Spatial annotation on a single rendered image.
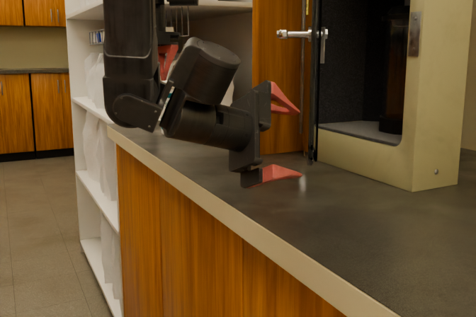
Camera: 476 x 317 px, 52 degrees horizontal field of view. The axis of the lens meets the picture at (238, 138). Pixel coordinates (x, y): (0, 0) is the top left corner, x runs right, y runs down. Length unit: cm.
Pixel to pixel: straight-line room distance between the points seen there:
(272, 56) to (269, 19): 8
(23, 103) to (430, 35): 506
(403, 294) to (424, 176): 39
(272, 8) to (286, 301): 63
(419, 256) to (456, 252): 5
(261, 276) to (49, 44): 555
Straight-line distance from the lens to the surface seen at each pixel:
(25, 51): 614
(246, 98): 66
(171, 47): 103
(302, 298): 67
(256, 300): 80
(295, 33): 80
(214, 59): 56
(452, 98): 90
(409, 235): 67
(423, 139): 86
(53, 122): 565
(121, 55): 57
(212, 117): 61
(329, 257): 58
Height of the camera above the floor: 117
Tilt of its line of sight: 10 degrees down
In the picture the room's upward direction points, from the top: straight up
